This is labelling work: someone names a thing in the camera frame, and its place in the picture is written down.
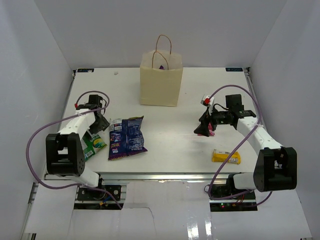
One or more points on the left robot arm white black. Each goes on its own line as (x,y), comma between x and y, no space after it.
(64,152)

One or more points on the green snack bag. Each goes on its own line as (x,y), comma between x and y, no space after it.
(91,145)

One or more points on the right blue corner label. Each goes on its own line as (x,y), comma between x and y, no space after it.
(234,69)

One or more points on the blue corner label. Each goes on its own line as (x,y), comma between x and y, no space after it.
(234,69)
(85,70)

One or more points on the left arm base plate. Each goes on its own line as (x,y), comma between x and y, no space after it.
(87,199)

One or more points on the yellow snack bar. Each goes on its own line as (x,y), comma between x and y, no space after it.
(221,156)

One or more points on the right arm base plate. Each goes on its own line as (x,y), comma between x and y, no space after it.
(240,203)

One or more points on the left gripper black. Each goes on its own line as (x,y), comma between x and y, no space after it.
(102,125)

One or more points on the beige paper bag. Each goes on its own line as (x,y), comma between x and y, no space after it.
(160,87)

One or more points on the small red candy packet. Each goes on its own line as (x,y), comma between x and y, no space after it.
(212,132)

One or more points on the left blue corner label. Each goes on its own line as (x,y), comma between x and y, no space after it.
(85,70)

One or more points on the large blue purple snack bag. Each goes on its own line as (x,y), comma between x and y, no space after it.
(125,138)

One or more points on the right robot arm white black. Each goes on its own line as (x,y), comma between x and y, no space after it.
(276,165)

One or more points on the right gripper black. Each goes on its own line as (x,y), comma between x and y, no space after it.
(205,119)

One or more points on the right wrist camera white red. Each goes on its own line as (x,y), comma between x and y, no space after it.
(207,101)

